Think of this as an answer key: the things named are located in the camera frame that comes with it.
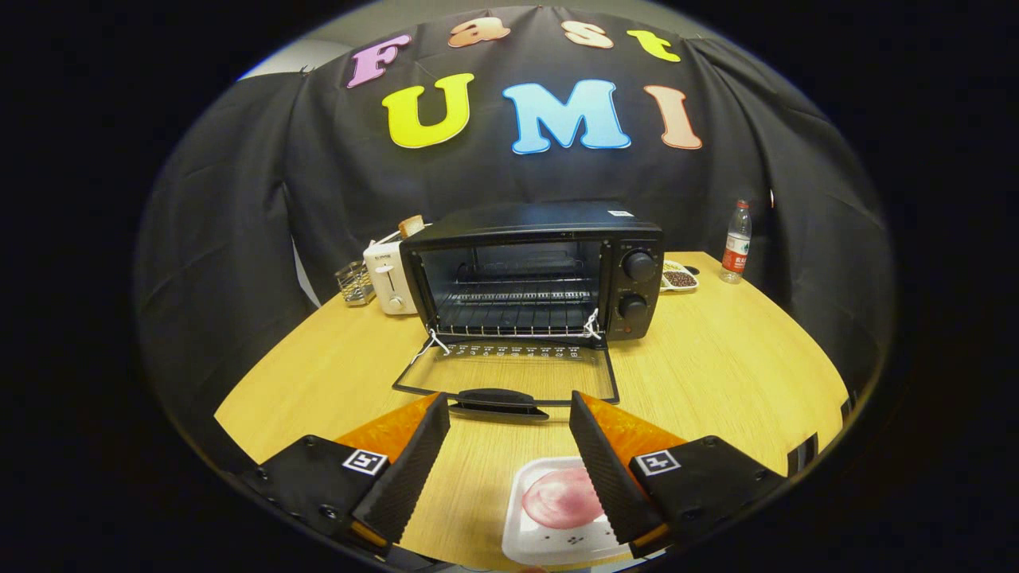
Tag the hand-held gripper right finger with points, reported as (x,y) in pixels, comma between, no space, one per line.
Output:
(609,477)

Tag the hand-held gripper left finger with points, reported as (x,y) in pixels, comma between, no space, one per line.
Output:
(414,469)

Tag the pink ham slice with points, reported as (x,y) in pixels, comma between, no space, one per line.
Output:
(557,497)

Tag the white square dish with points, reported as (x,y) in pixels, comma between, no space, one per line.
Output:
(541,547)

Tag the black toaster oven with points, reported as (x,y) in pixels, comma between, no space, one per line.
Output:
(541,219)

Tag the white pop-up toaster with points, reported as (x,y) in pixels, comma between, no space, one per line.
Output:
(390,278)

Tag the white divided snack dish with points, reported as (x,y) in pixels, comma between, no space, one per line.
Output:
(679,278)

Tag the brown bread slice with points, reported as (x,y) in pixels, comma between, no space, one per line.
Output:
(411,226)

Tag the clear water bottle red label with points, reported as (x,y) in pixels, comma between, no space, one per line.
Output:
(736,247)

